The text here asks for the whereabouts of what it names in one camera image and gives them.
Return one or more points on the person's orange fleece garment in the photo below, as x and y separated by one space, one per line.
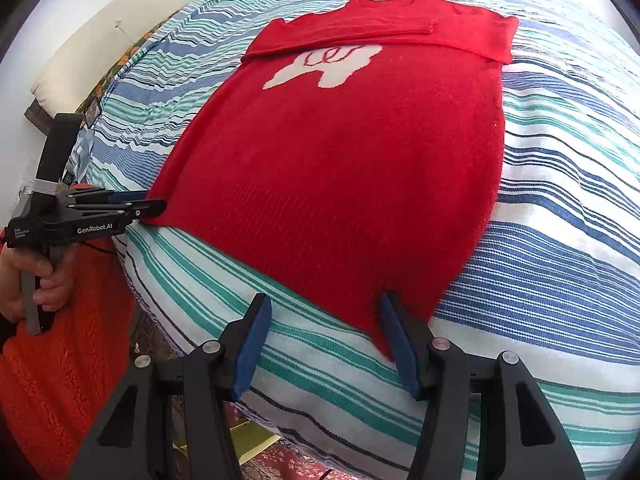
50 385

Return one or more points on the orange floral cloth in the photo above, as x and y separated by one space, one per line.
120 60

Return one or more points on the red knit sweater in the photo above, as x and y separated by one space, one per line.
350 160

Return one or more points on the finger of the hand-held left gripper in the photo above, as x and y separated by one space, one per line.
145 207
125 196

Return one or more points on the striped bed cover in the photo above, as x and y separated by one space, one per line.
550 210

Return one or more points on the yellow-green flat object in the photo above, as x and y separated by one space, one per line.
250 445

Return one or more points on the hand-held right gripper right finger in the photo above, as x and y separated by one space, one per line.
400 350

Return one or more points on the beige headboard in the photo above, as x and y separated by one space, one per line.
125 25

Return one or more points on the dark wooden bed frame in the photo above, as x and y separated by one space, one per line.
40 115

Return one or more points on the person's left hand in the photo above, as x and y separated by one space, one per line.
50 280

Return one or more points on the patterned rug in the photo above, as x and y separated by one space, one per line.
280 465

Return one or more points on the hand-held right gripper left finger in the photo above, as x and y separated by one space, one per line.
252 345

